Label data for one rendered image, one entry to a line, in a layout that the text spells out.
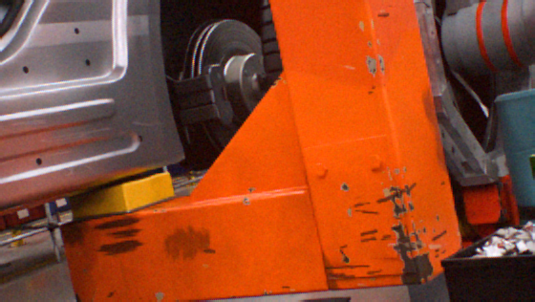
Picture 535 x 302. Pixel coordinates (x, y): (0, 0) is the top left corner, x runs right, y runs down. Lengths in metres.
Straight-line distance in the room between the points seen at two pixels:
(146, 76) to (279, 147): 0.37
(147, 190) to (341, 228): 0.43
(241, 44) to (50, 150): 0.77
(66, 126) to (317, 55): 0.43
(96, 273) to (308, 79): 0.56
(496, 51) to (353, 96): 0.57
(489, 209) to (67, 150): 0.82
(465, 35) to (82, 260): 0.83
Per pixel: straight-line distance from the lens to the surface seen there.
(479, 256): 1.38
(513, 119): 1.86
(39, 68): 1.66
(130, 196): 1.74
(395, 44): 1.48
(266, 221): 1.55
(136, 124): 1.77
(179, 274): 1.68
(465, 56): 1.98
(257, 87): 2.19
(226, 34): 2.23
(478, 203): 1.99
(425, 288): 2.12
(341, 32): 1.45
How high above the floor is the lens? 0.83
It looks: 3 degrees down
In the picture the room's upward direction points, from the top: 12 degrees counter-clockwise
